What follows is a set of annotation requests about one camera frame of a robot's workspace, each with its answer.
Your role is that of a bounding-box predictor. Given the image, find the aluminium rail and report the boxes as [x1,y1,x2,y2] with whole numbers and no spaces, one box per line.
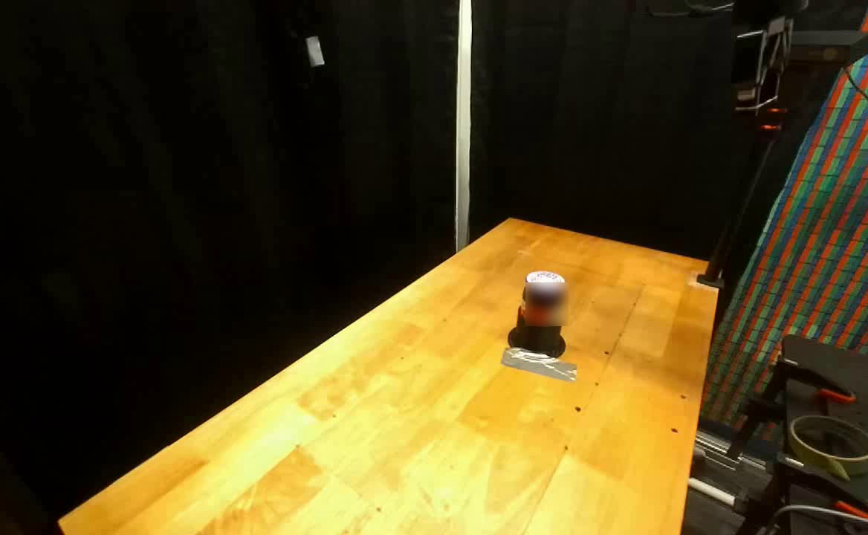
[686,417,766,512]

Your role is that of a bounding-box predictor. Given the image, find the white vertical pole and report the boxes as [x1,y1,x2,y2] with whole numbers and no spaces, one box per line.
[452,0,475,252]

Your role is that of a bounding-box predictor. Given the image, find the colourful woven pattern panel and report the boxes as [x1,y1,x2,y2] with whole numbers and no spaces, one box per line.
[704,0,868,430]

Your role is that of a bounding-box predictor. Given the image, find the black perforated metal plate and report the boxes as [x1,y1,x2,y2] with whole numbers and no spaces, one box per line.
[776,332,868,411]

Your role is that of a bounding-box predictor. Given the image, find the beige masking tape roll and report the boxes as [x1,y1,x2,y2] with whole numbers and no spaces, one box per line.
[784,412,868,482]

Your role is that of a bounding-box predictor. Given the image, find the small grey flat plate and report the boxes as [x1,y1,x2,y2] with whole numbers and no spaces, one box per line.
[498,344,580,384]

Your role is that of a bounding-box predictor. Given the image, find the black clamp with orange handle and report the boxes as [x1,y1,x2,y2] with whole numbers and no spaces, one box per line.
[727,357,861,461]

